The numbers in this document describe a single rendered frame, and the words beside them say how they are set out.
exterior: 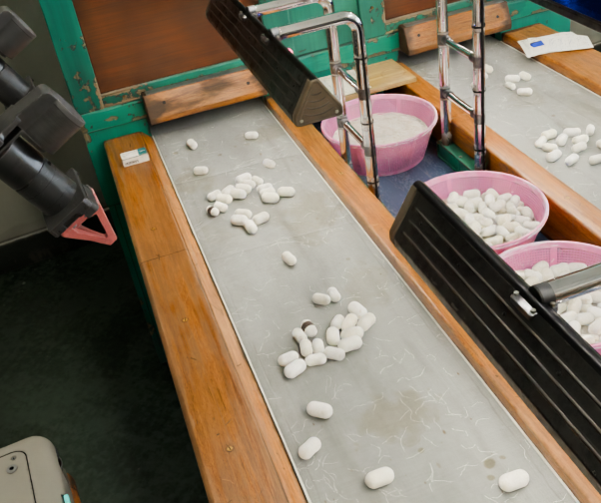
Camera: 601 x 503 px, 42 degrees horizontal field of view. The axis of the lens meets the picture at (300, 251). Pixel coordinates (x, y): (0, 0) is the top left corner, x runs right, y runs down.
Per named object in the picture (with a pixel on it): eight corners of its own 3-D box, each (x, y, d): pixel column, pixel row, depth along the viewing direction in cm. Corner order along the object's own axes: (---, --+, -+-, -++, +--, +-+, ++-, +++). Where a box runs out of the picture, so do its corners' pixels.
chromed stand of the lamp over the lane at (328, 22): (301, 250, 158) (265, 35, 133) (273, 205, 174) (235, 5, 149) (388, 223, 162) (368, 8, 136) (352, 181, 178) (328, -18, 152)
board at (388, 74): (292, 116, 189) (291, 111, 188) (274, 94, 201) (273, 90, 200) (416, 81, 195) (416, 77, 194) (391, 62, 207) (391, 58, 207)
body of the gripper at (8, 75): (36, 81, 143) (4, 52, 138) (44, 100, 135) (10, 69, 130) (10, 106, 143) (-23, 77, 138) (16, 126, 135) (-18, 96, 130)
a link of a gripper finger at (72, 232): (124, 210, 114) (76, 169, 108) (135, 233, 108) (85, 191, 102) (90, 242, 114) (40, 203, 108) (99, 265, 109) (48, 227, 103)
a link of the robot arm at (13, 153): (-27, 151, 99) (-23, 168, 95) (12, 113, 99) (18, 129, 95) (16, 184, 104) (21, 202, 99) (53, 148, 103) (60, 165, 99)
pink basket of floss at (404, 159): (412, 191, 170) (410, 153, 165) (305, 175, 183) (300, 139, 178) (455, 135, 189) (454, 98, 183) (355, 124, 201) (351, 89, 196)
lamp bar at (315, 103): (296, 129, 120) (289, 85, 116) (206, 19, 170) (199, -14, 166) (344, 115, 122) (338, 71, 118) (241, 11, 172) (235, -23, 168)
